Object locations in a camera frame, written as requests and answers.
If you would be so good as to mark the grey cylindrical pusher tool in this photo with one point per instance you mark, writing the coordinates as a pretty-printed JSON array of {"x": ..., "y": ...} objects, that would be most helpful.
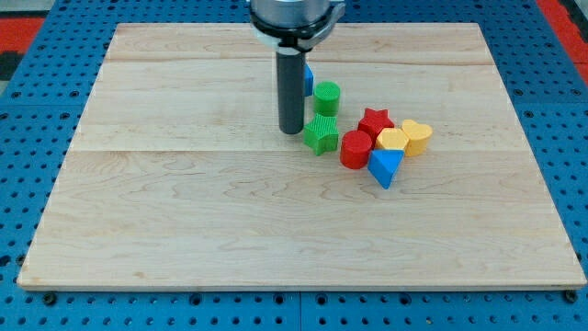
[{"x": 290, "y": 91}]

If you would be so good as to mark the green star block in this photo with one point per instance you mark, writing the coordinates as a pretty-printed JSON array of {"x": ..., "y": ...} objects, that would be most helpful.
[{"x": 321, "y": 134}]

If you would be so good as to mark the green cylinder block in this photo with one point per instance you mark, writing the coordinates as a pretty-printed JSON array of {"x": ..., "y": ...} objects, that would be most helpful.
[{"x": 326, "y": 98}]

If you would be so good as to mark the light wooden board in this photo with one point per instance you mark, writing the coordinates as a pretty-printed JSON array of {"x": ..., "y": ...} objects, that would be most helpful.
[{"x": 179, "y": 179}]

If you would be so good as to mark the yellow hexagon block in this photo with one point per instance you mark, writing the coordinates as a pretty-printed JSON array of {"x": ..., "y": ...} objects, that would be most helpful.
[{"x": 392, "y": 139}]

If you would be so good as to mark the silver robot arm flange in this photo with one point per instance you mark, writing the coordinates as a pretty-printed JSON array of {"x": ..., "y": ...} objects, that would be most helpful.
[{"x": 290, "y": 27}]

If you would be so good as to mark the blue block behind pusher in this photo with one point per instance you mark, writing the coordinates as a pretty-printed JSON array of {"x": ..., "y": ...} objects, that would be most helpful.
[{"x": 308, "y": 81}]

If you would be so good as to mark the red star block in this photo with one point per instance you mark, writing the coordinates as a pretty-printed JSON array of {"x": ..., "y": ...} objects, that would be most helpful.
[{"x": 374, "y": 122}]

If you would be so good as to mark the yellow heart block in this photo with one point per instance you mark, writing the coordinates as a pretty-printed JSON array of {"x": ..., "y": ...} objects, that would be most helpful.
[{"x": 419, "y": 135}]

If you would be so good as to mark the blue triangle block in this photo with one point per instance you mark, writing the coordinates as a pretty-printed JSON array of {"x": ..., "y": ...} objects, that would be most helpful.
[{"x": 384, "y": 164}]

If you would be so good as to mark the red cylinder block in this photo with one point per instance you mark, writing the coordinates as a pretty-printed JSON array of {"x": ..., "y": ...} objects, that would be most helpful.
[{"x": 355, "y": 149}]

